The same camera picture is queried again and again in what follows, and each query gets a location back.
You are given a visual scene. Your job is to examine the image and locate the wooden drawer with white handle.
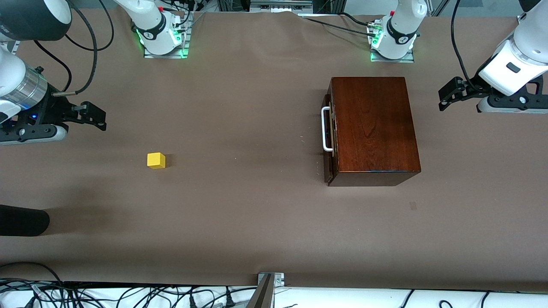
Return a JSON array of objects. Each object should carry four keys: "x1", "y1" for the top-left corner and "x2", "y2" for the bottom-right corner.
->
[{"x1": 321, "y1": 94, "x2": 340, "y2": 184}]

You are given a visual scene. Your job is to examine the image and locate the dark brown wooden cabinet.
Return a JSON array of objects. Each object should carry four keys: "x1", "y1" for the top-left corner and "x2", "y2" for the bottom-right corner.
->
[{"x1": 328, "y1": 77, "x2": 421, "y2": 187}]

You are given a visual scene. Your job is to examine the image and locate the black cylindrical object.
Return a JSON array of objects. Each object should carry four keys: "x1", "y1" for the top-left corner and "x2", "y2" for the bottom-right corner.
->
[{"x1": 0, "y1": 204, "x2": 50, "y2": 237}]

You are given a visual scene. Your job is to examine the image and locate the aluminium profile bar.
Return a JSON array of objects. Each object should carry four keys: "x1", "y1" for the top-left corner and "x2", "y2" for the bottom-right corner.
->
[{"x1": 246, "y1": 275, "x2": 274, "y2": 308}]

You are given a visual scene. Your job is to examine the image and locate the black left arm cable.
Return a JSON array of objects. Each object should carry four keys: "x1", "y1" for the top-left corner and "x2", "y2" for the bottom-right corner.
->
[{"x1": 451, "y1": 0, "x2": 485, "y2": 93}]

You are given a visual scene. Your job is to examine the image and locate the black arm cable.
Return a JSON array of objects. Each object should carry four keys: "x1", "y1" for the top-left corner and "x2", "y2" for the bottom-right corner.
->
[
  {"x1": 451, "y1": 0, "x2": 485, "y2": 93},
  {"x1": 34, "y1": 0, "x2": 115, "y2": 95}
]

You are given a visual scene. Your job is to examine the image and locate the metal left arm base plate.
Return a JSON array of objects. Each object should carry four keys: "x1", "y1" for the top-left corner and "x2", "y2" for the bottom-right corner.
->
[{"x1": 369, "y1": 19, "x2": 415, "y2": 63}]

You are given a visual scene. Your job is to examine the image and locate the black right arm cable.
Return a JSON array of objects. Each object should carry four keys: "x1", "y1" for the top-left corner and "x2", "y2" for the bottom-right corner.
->
[{"x1": 34, "y1": 0, "x2": 115, "y2": 95}]

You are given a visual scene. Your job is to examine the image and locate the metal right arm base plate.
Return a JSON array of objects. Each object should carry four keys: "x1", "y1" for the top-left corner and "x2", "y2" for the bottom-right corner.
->
[{"x1": 143, "y1": 12, "x2": 191, "y2": 59}]

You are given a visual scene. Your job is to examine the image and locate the black table cable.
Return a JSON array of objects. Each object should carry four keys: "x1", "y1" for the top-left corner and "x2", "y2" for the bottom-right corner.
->
[
  {"x1": 337, "y1": 12, "x2": 374, "y2": 27},
  {"x1": 299, "y1": 15, "x2": 379, "y2": 38}
]

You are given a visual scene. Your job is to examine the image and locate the aluminium frame structure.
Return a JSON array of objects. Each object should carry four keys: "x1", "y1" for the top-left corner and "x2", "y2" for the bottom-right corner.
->
[{"x1": 216, "y1": 0, "x2": 343, "y2": 14}]

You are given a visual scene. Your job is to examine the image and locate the small metal corner bracket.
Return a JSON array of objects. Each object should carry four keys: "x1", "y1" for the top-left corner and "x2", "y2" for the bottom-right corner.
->
[{"x1": 257, "y1": 272, "x2": 285, "y2": 287}]

